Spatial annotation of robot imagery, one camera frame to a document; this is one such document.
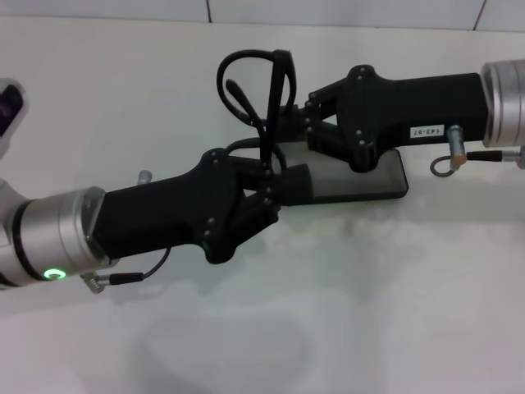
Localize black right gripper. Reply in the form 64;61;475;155
281;64;492;173

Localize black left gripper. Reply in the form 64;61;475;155
93;149;248;264

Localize black glasses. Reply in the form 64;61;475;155
217;48;299;176

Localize black glasses case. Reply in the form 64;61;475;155
275;139;410;205

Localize left arm plug cable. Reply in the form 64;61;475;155
81;245;171;295

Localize arm plug cable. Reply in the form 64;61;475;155
81;245;171;295
429;149;525;178

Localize right arm plug cable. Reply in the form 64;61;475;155
429;149;525;178

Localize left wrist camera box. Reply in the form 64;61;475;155
0;78;30;159

